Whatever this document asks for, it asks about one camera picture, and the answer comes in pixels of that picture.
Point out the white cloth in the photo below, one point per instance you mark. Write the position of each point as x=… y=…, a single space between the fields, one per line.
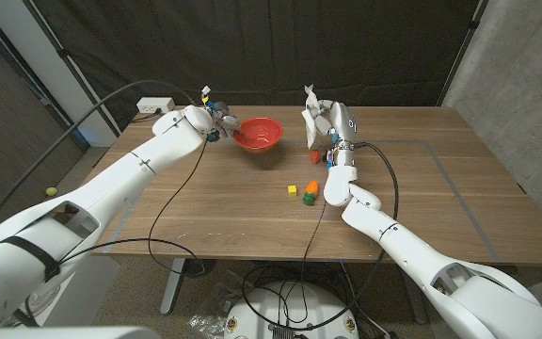
x=309 y=124

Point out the clear plastic bag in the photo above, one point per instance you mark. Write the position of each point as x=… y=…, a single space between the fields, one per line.
x=221 y=296

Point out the yellow-green ball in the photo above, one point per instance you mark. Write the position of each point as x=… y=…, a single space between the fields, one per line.
x=52 y=191

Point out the red bowl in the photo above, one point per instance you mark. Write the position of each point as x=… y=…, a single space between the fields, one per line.
x=259 y=134

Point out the yellow block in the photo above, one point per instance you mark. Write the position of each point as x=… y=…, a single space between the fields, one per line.
x=292 y=190

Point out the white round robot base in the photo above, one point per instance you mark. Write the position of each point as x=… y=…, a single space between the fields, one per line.
x=294 y=311

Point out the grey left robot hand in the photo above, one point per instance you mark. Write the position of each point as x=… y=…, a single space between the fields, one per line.
x=224 y=122

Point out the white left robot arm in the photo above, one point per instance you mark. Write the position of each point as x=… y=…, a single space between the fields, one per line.
x=125 y=169

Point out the white power strip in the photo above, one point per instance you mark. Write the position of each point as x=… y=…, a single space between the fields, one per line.
x=154 y=105

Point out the black round fan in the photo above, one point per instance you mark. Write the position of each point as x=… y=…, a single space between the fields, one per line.
x=199 y=267

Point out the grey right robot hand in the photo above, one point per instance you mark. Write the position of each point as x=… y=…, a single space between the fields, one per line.
x=341 y=122

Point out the red toy strawberry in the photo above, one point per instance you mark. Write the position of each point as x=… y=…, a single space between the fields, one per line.
x=315 y=156

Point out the grey table leg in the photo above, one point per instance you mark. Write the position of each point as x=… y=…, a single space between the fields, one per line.
x=412 y=296

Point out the black backdrop curtain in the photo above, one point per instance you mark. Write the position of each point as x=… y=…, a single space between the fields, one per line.
x=261 y=47

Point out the orange toy carrot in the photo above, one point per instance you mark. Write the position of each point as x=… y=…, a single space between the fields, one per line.
x=312 y=188

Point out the white table leg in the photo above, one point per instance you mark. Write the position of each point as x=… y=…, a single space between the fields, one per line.
x=173 y=287

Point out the black backdrop stand pole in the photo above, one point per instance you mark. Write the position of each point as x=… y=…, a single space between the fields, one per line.
x=461 y=52
x=71 y=66

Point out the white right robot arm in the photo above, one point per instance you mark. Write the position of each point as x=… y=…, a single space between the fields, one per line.
x=417 y=254

